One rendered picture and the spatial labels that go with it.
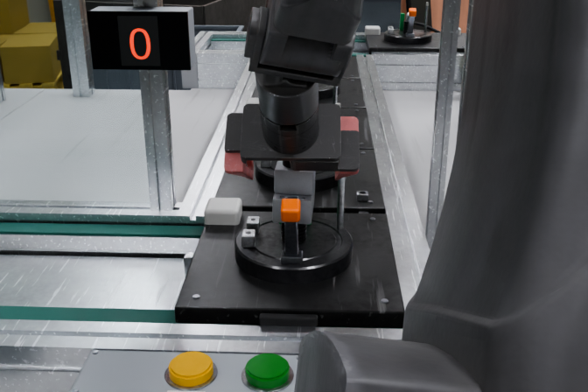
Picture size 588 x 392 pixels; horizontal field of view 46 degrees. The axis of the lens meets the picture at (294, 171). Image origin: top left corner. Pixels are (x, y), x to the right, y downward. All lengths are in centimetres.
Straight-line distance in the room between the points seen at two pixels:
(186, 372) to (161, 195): 38
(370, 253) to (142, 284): 29
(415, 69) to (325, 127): 127
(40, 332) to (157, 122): 32
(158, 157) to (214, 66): 104
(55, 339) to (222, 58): 134
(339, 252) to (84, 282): 33
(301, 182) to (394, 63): 123
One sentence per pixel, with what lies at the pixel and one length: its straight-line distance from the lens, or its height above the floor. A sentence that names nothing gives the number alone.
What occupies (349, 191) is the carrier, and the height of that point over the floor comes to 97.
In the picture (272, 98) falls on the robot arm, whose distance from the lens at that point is 62.
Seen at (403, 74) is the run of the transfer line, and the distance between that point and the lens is 197.
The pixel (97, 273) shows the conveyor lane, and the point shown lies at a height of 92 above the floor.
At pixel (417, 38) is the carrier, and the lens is 206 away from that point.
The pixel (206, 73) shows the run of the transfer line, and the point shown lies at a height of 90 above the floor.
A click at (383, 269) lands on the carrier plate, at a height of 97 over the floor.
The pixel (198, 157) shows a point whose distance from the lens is 147.
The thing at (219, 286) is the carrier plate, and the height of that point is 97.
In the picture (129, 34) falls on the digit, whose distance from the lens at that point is 87.
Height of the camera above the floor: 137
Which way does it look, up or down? 22 degrees down
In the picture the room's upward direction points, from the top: straight up
